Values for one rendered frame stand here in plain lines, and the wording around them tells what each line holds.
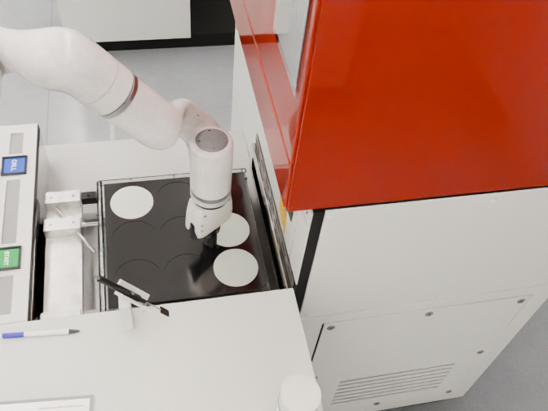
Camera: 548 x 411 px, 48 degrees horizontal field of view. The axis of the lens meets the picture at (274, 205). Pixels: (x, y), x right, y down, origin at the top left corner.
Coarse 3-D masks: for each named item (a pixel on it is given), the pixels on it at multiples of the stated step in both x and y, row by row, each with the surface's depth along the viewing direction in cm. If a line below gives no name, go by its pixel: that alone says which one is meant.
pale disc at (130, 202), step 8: (120, 192) 148; (128, 192) 148; (136, 192) 149; (144, 192) 149; (112, 200) 147; (120, 200) 147; (128, 200) 147; (136, 200) 147; (144, 200) 147; (152, 200) 148; (112, 208) 145; (120, 208) 145; (128, 208) 145; (136, 208) 146; (144, 208) 146; (120, 216) 144; (128, 216) 144; (136, 216) 144
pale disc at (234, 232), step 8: (232, 216) 147; (240, 216) 147; (224, 224) 145; (232, 224) 145; (240, 224) 145; (248, 224) 146; (224, 232) 143; (232, 232) 144; (240, 232) 144; (248, 232) 144; (224, 240) 142; (232, 240) 142; (240, 240) 143
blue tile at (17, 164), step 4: (4, 160) 143; (8, 160) 143; (12, 160) 143; (16, 160) 143; (20, 160) 143; (24, 160) 144; (4, 164) 142; (8, 164) 142; (12, 164) 142; (16, 164) 142; (20, 164) 143; (24, 164) 143; (4, 168) 141; (8, 168) 142; (12, 168) 142; (16, 168) 142; (20, 168) 142; (4, 172) 141; (8, 172) 141; (12, 172) 141
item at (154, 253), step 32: (160, 192) 149; (128, 224) 143; (160, 224) 143; (128, 256) 137; (160, 256) 138; (192, 256) 139; (256, 256) 140; (160, 288) 133; (192, 288) 134; (224, 288) 134; (256, 288) 135
